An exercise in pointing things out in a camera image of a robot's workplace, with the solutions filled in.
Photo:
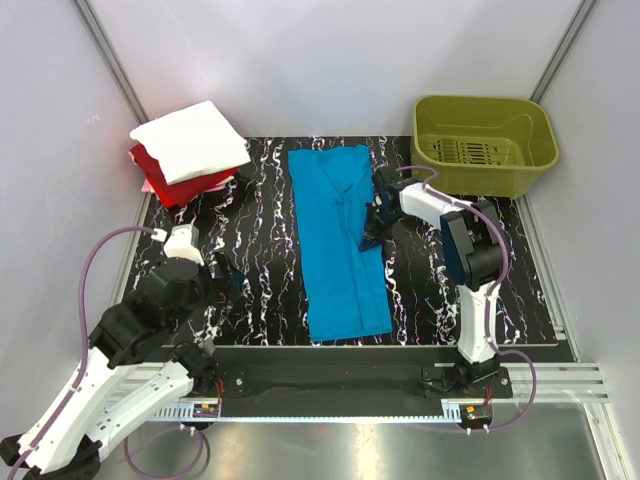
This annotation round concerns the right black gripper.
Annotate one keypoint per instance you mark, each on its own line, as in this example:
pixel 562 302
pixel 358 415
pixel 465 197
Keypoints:
pixel 372 236

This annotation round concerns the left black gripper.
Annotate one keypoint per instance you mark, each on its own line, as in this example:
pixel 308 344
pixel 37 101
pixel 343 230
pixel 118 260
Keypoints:
pixel 226 287

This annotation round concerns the blue t-shirt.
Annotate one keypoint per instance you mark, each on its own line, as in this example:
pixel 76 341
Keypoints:
pixel 346 288

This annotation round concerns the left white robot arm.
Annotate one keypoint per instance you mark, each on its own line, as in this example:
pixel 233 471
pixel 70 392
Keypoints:
pixel 79 429

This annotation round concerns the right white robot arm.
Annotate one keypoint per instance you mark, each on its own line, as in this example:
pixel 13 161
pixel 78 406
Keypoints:
pixel 476 260

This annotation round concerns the folded red t-shirt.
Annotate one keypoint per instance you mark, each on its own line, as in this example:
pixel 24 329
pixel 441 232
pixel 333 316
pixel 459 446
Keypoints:
pixel 178 194

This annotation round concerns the folded pink t-shirt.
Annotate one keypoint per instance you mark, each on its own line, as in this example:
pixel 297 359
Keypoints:
pixel 146 187

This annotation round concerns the folded white t-shirt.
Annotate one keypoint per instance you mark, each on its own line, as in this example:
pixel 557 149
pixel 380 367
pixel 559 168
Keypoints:
pixel 192 142

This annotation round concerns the olive green plastic basket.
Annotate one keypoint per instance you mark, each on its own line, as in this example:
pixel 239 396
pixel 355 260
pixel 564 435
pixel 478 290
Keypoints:
pixel 482 146

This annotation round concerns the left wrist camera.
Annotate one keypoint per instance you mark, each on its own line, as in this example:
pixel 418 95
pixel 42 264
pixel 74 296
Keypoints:
pixel 183 243

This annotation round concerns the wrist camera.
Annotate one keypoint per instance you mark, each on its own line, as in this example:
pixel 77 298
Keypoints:
pixel 183 243
pixel 388 184

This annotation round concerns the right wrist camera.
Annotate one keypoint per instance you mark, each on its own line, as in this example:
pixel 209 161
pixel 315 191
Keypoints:
pixel 388 184

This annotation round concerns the aluminium frame rail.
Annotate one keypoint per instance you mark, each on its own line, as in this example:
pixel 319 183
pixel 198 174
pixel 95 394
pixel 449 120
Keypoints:
pixel 550 382

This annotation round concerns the left corner aluminium post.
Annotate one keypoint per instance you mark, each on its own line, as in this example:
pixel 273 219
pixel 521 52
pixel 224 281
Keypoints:
pixel 109 56

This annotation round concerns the corner aluminium post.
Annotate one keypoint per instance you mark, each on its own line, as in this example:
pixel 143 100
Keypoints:
pixel 109 56
pixel 564 46

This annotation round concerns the right corner aluminium post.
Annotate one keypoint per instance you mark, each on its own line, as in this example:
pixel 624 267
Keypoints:
pixel 564 46

